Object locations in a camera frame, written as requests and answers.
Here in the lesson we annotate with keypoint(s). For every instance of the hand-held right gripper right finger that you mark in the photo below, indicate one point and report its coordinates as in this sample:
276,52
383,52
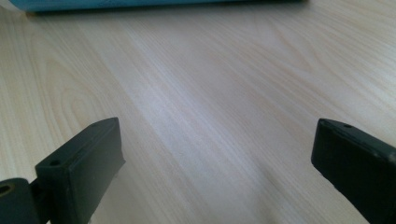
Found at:
358,165

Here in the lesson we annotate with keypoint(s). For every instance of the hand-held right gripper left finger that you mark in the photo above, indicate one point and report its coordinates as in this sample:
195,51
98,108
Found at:
84,168

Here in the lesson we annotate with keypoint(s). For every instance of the blue flat object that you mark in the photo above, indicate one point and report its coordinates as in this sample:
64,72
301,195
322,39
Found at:
124,4

